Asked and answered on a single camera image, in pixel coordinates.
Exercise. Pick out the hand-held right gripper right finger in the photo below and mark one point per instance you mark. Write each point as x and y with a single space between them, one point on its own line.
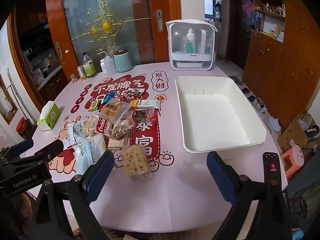
220 177

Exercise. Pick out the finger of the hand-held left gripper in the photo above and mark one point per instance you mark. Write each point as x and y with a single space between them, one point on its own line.
53 147
23 145

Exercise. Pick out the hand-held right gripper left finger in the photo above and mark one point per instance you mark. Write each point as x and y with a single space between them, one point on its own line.
101 171

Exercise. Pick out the white blue packet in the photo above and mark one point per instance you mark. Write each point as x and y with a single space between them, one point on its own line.
88 150

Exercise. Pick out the white wrapper snack packet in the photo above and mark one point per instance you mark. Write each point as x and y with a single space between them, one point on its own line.
77 131

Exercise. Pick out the brown kraft paper packet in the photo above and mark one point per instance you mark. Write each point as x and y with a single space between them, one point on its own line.
116 144

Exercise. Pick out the clear puffed snack packet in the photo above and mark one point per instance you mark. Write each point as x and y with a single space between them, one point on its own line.
136 162

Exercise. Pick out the red cookie packet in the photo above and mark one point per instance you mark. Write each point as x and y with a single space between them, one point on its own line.
103 128

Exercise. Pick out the round brown pastry packet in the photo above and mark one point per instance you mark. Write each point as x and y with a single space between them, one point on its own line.
120 131

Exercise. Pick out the small green snack packet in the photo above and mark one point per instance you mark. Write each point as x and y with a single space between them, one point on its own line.
93 105

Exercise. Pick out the clear egg yolk pastry packet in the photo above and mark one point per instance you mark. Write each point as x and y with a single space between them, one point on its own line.
113 110

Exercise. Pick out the white plastic storage bin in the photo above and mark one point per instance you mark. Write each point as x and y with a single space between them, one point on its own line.
212 112

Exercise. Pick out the red dark nut bar packet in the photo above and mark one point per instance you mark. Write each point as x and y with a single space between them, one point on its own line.
145 116

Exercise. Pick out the small blue candy packet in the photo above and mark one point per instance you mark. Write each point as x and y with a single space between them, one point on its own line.
109 97

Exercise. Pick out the small red candy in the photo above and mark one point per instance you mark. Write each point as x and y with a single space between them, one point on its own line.
122 98

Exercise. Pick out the orange white oat bar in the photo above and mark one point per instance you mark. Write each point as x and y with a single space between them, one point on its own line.
147 103

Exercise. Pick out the clear packet brown snack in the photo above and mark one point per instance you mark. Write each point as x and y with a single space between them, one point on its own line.
133 93

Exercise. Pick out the red bucket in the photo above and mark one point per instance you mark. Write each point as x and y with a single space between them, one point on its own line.
22 127

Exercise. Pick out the green white tissue box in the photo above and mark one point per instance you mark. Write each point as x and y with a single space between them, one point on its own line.
50 117

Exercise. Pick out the black smartphone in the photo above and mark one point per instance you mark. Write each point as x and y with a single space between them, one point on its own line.
272 165

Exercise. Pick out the tiny clear glass jar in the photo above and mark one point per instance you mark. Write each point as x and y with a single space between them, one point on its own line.
73 78

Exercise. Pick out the pink plastic stool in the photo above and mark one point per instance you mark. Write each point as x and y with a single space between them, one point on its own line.
296 155

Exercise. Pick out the row of shoes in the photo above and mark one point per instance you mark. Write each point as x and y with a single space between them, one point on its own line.
257 102

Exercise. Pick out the brown cardboard box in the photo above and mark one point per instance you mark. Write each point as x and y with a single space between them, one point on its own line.
291 132

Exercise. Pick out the green label plastic bottle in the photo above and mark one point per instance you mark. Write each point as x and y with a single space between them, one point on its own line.
89 66

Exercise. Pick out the small white pill bottle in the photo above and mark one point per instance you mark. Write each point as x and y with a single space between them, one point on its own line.
103 67

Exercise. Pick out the white squeeze bottle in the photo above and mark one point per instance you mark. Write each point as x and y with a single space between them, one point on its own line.
110 66

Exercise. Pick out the teal ceramic canister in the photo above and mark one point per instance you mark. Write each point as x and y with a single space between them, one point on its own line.
123 62

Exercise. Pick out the white clear storage box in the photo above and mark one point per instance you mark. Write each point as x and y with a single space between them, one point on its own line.
191 60

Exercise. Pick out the teal white bottle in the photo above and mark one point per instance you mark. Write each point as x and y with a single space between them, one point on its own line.
190 42

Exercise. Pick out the dark wooden door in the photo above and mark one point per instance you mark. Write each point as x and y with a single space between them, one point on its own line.
237 30

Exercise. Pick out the group of shelf boxes bottles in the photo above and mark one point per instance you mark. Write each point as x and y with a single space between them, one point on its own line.
271 27

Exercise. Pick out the wooden wall cabinet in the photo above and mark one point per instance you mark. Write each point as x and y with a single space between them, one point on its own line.
282 75

